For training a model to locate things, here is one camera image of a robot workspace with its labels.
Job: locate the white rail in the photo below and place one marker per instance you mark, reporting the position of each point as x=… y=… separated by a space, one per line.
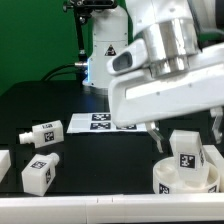
x=110 y=209
x=213 y=156

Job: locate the white round stool seat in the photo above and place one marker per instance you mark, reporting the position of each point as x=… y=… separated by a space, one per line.
x=167 y=181

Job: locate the white front rail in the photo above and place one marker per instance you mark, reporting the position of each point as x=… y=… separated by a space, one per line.
x=110 y=209

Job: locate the white left block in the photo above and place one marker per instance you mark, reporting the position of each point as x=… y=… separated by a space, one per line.
x=5 y=163

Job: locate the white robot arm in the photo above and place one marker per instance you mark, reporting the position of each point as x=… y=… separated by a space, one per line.
x=163 y=73

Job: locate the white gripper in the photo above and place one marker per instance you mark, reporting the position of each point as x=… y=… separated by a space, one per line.
x=137 y=97

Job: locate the black camera stand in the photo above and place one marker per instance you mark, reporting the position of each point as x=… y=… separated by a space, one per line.
x=82 y=10

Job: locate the white right rail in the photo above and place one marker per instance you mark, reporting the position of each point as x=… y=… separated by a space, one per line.
x=213 y=156

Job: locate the white paper marker sheet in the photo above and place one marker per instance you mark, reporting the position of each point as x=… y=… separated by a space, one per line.
x=98 y=122

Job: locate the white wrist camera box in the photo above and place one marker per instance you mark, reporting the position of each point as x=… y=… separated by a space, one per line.
x=131 y=58

